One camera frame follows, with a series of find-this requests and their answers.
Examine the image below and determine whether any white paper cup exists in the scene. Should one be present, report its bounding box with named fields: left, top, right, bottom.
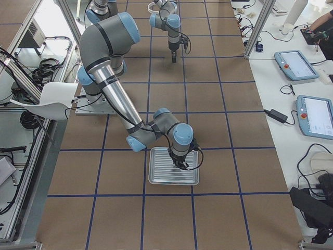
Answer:
left=281, top=23, right=293, bottom=35

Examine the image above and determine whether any silver metal tray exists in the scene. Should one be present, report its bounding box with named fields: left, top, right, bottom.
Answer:
left=148, top=147, right=200, bottom=185

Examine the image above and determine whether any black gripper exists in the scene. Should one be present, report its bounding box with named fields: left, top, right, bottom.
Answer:
left=171, top=49, right=177, bottom=63
left=168, top=148, right=188, bottom=169

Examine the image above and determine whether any white plastic chair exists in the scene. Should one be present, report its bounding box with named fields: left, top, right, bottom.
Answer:
left=10, top=82, right=78, bottom=120

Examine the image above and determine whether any black power adapter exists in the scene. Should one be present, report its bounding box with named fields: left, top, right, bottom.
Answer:
left=264, top=109, right=288, bottom=123

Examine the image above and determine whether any aluminium frame post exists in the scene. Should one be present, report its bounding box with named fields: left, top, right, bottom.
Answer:
left=244, top=0, right=276, bottom=59

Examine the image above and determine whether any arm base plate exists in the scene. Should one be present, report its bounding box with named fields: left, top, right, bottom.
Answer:
left=75, top=88, right=116, bottom=116

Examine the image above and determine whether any white curved plastic part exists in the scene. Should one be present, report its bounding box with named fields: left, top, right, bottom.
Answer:
left=147, top=2, right=160, bottom=14

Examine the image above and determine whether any blue teach pendant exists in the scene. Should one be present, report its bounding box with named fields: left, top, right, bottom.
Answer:
left=296, top=95, right=332, bottom=140
left=274, top=50, right=319, bottom=81

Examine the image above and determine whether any blue teach pendant near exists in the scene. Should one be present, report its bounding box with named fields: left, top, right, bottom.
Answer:
left=296, top=95, right=332, bottom=140

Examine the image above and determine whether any black bag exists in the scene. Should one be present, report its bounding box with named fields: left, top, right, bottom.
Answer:
left=289, top=187, right=332, bottom=228

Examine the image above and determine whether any blue teach pendant far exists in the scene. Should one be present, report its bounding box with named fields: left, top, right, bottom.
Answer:
left=274, top=50, right=319, bottom=81

